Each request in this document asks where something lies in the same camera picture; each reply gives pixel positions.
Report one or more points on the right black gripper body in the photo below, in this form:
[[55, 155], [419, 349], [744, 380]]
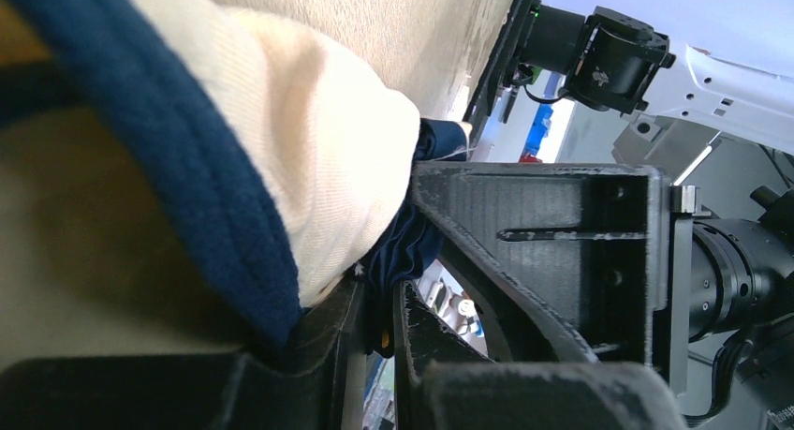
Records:
[[735, 277]]

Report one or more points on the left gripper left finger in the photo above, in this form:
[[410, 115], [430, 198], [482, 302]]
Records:
[[317, 382]]

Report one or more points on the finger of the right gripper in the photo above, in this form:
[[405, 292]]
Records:
[[565, 262]]

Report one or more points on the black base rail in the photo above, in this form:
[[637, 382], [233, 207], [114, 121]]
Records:
[[500, 113]]

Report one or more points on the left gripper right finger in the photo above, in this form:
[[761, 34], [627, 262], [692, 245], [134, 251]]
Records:
[[443, 383]]

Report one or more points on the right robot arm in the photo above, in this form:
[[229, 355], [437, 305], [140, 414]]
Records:
[[614, 62]]

